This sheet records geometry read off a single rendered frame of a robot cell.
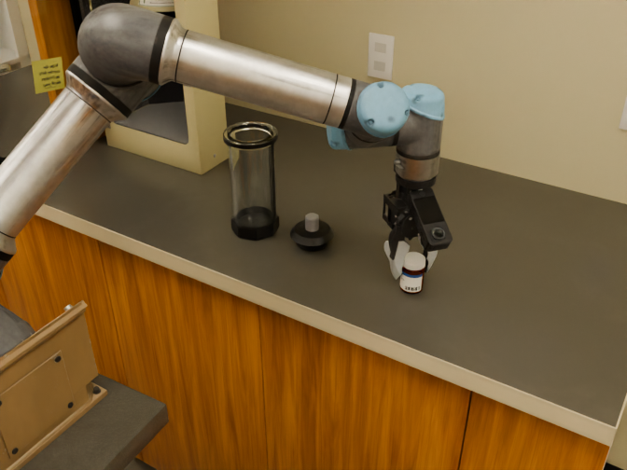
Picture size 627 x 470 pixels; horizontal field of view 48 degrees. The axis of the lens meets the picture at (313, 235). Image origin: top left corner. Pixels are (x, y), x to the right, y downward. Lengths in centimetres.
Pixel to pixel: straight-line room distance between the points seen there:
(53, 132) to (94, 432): 45
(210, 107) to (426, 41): 55
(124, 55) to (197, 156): 74
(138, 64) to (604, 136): 109
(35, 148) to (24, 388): 36
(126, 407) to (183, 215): 57
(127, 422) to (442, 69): 113
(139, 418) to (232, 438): 67
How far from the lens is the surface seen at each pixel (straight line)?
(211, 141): 174
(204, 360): 165
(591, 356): 128
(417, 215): 121
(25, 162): 115
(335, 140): 113
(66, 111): 114
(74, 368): 110
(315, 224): 143
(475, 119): 180
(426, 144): 118
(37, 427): 110
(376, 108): 99
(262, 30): 203
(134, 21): 102
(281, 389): 153
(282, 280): 136
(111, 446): 110
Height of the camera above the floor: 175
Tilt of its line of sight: 33 degrees down
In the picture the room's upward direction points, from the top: straight up
